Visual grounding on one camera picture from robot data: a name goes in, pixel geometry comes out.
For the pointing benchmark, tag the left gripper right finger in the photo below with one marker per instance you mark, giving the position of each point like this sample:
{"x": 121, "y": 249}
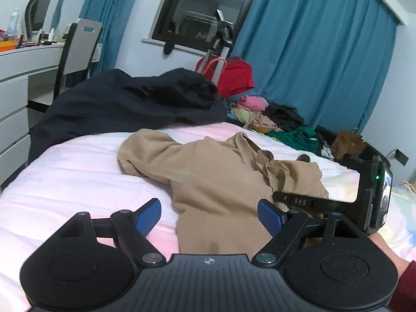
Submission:
{"x": 286, "y": 230}

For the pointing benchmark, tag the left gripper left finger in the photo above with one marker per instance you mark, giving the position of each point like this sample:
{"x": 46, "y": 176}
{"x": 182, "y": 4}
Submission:
{"x": 132, "y": 229}

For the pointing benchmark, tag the tan sweatshirt with logo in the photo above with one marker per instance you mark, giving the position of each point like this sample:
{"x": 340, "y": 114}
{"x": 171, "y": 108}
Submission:
{"x": 217, "y": 185}

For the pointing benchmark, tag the metal clothes rack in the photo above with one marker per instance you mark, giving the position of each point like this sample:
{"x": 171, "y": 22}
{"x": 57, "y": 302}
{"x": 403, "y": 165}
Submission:
{"x": 217, "y": 54}

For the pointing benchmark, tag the person's right hand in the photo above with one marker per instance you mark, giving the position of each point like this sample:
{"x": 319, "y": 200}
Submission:
{"x": 400, "y": 263}

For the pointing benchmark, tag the black sofa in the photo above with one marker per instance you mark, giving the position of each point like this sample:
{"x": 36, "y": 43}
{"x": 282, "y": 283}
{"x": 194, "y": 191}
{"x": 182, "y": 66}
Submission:
{"x": 348, "y": 160}

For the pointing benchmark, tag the brown paper bag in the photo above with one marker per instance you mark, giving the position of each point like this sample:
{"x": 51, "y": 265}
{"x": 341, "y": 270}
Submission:
{"x": 347, "y": 143}

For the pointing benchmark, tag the green garment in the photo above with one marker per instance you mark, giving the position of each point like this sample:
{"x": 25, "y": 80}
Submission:
{"x": 301, "y": 139}

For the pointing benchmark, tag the dark red sleeve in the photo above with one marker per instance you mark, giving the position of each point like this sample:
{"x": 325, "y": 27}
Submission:
{"x": 404, "y": 297}

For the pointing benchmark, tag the black garment on sofa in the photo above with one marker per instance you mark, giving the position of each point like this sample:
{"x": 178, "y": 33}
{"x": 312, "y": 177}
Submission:
{"x": 285, "y": 117}

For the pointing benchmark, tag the beige garment on sofa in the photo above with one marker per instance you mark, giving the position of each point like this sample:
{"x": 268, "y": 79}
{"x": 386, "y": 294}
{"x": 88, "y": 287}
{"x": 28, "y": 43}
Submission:
{"x": 253, "y": 120}

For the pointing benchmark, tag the pink garment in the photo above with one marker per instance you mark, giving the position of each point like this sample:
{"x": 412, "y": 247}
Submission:
{"x": 252, "y": 103}

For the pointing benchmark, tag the dark navy garment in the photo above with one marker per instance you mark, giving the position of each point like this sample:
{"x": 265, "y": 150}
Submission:
{"x": 114, "y": 101}

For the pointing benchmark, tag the red garment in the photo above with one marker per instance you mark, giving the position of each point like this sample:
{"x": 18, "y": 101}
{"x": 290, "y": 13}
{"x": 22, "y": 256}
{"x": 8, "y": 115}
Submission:
{"x": 236, "y": 76}

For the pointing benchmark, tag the blue curtain right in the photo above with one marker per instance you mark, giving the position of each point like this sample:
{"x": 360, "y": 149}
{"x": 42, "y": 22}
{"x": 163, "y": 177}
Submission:
{"x": 326, "y": 58}

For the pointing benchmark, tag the blue curtain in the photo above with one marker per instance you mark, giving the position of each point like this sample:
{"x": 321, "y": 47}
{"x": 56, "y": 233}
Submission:
{"x": 326, "y": 58}
{"x": 114, "y": 15}

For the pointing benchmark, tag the white dresser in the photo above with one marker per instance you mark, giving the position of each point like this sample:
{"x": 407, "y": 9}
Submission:
{"x": 16, "y": 67}

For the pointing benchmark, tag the grey chair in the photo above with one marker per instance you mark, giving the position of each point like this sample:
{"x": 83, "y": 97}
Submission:
{"x": 76, "y": 57}

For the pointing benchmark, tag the dark window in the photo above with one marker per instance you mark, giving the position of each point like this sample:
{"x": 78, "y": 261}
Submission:
{"x": 193, "y": 23}

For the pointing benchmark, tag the blue curtain left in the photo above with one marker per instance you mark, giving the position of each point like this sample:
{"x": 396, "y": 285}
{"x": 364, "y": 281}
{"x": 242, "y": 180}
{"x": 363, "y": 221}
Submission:
{"x": 114, "y": 15}

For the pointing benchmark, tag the white bottle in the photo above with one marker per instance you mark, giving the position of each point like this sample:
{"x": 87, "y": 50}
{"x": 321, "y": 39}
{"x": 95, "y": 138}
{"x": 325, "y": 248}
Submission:
{"x": 13, "y": 23}

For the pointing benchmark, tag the mirror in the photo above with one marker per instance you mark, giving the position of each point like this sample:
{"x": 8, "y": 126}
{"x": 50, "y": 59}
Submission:
{"x": 42, "y": 16}

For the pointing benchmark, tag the wall power socket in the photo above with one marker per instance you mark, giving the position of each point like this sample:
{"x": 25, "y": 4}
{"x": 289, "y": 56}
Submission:
{"x": 401, "y": 157}

